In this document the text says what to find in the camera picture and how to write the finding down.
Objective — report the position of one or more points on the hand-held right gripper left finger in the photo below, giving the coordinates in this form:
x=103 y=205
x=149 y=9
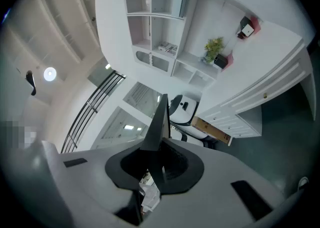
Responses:
x=87 y=192

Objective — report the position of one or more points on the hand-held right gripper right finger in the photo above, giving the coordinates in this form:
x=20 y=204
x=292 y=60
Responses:
x=212 y=209

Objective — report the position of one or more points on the white table top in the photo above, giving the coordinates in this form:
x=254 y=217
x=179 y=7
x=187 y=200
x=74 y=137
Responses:
x=262 y=54

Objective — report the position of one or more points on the glass partition panel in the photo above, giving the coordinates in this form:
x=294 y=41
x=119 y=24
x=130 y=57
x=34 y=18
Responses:
x=142 y=97
x=120 y=127

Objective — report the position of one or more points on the black and white machine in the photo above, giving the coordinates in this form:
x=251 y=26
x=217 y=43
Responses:
x=192 y=133
x=186 y=112

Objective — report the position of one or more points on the long cardboard box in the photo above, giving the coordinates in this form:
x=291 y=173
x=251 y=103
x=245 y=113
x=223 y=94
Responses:
x=212 y=129

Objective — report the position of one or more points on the black metal railing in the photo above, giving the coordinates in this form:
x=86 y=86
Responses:
x=92 y=104

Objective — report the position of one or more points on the person's white shoe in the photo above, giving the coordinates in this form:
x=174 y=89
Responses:
x=303 y=182

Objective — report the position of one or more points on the black curved fixture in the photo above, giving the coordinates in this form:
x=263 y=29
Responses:
x=31 y=82

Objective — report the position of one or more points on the round ceiling light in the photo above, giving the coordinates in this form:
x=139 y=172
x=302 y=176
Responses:
x=50 y=74

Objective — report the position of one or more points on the pink square mat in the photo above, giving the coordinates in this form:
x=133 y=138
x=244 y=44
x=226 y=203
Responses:
x=229 y=60

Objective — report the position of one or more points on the artificial plant in black pot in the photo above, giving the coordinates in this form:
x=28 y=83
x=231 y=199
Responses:
x=213 y=49

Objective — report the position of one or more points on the stack of patterned books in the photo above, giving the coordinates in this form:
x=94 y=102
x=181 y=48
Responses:
x=168 y=47

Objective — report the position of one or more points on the white shelving hutch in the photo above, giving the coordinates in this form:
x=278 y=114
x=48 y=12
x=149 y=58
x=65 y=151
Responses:
x=180 y=34

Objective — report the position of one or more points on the dark green box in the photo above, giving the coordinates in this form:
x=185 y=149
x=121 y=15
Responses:
x=246 y=23

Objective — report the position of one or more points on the small pink book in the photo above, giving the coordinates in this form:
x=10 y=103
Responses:
x=257 y=23

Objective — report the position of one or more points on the small white figurine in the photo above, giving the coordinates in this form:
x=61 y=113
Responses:
x=148 y=1

